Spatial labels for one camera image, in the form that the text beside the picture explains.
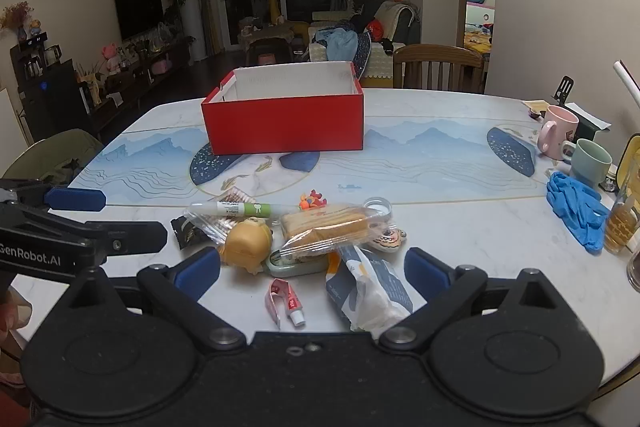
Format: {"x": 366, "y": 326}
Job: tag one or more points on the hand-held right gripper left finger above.
{"x": 200, "y": 268}

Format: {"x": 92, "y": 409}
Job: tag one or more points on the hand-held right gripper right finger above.
{"x": 425, "y": 272}

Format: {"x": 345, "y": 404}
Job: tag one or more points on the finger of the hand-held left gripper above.
{"x": 130, "y": 239}
{"x": 75, "y": 199}

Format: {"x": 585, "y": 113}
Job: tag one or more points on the dark snack packet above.
{"x": 186, "y": 233}

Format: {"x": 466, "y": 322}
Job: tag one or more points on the yellow toy figure head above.
{"x": 245, "y": 244}

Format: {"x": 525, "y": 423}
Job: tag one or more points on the white blue tissue packet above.
{"x": 365, "y": 292}

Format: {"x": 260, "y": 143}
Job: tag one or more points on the green white marker pen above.
{"x": 235, "y": 209}

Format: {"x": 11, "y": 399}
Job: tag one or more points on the cotton swab packet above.
{"x": 235, "y": 196}

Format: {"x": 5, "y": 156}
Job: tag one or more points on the small red toothpaste tube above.
{"x": 287, "y": 304}

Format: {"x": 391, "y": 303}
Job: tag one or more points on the light blue correction tape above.
{"x": 295, "y": 268}

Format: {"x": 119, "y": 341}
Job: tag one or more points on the bread slice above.
{"x": 320, "y": 222}

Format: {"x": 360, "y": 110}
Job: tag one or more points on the small orange red toy figure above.
{"x": 311, "y": 201}

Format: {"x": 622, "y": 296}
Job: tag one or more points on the red cardboard box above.
{"x": 285, "y": 122}

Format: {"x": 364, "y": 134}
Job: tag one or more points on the person's left hand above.
{"x": 11, "y": 313}

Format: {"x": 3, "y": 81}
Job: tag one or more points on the tiger face charm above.
{"x": 390, "y": 241}

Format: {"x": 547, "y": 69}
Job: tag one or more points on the olive green chair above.
{"x": 50, "y": 152}

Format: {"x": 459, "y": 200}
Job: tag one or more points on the clear round lid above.
{"x": 385, "y": 207}

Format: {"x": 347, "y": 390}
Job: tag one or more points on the black water dispenser cabinet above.
{"x": 45, "y": 97}

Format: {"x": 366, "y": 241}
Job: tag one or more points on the dark television stand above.
{"x": 150, "y": 77}

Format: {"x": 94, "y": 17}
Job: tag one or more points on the pink pig plush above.
{"x": 110, "y": 59}

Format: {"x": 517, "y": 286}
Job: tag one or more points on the pink bag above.
{"x": 162, "y": 67}

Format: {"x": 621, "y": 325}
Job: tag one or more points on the blue rubber gloves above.
{"x": 575, "y": 212}

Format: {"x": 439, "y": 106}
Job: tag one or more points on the small blue yellow doll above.
{"x": 36, "y": 27}

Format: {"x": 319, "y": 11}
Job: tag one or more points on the vase with dried flowers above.
{"x": 17, "y": 19}

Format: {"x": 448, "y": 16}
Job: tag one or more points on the pink mug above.
{"x": 560, "y": 132}

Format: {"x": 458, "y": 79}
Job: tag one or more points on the black television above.
{"x": 139, "y": 12}

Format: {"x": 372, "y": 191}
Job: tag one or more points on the green mug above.
{"x": 590, "y": 162}

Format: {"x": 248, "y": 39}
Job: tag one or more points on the dark bowl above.
{"x": 635, "y": 269}

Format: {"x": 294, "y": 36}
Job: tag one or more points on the sofa with yellow white cover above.
{"x": 380, "y": 62}

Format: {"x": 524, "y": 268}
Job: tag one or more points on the wooden chair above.
{"x": 440, "y": 57}

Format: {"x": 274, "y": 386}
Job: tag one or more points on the pink stool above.
{"x": 268, "y": 58}

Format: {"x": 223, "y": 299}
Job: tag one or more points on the dark box with white paper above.
{"x": 587, "y": 122}

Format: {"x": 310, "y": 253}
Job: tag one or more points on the white standing air conditioner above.
{"x": 192, "y": 7}

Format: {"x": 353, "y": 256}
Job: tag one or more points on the black phone stand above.
{"x": 564, "y": 89}

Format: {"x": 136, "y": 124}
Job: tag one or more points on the yellow case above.
{"x": 630, "y": 162}

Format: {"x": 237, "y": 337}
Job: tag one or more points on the bed with yellow bedding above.
{"x": 475, "y": 39}

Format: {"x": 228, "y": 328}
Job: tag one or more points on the coffee table with cloth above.
{"x": 270, "y": 34}

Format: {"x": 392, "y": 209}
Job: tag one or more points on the pile of blue clothes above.
{"x": 340, "y": 42}

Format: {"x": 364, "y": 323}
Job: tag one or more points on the red cloth bag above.
{"x": 376, "y": 29}

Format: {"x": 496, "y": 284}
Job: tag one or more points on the yellow giraffe toy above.
{"x": 272, "y": 2}

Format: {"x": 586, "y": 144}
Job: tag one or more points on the white tube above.
{"x": 627, "y": 82}

